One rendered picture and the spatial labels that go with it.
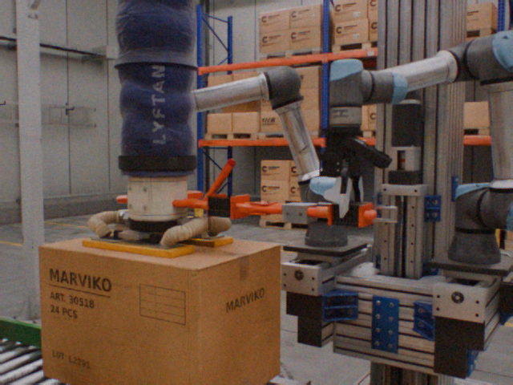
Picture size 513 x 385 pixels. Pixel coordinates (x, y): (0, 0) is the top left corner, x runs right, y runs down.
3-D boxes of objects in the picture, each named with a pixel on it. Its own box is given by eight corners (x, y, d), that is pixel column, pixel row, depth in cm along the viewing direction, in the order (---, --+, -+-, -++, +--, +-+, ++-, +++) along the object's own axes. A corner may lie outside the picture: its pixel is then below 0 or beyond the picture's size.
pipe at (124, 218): (86, 233, 157) (86, 214, 157) (145, 224, 178) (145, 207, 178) (175, 244, 139) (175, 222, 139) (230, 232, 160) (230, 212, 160)
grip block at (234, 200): (204, 217, 143) (204, 195, 143) (226, 213, 151) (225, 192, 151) (231, 219, 139) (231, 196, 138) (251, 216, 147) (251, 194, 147)
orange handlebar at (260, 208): (88, 204, 169) (88, 192, 169) (153, 196, 195) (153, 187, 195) (371, 224, 121) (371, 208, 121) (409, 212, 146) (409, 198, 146)
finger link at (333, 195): (323, 216, 126) (329, 180, 128) (346, 218, 122) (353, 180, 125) (317, 212, 123) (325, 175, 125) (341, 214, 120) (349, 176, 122)
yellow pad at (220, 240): (128, 237, 172) (127, 222, 171) (150, 233, 180) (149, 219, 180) (214, 248, 154) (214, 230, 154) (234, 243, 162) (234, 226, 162)
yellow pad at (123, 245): (81, 246, 156) (80, 229, 155) (107, 241, 164) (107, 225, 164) (171, 259, 138) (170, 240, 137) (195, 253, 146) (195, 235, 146)
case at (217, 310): (42, 375, 161) (37, 245, 158) (135, 338, 195) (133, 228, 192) (200, 431, 130) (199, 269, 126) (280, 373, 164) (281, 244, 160)
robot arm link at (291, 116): (312, 217, 194) (262, 72, 188) (304, 212, 209) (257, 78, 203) (343, 206, 195) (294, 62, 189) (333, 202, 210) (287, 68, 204)
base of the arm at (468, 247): (454, 253, 173) (454, 222, 172) (504, 257, 164) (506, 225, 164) (442, 260, 160) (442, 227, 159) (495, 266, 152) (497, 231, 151)
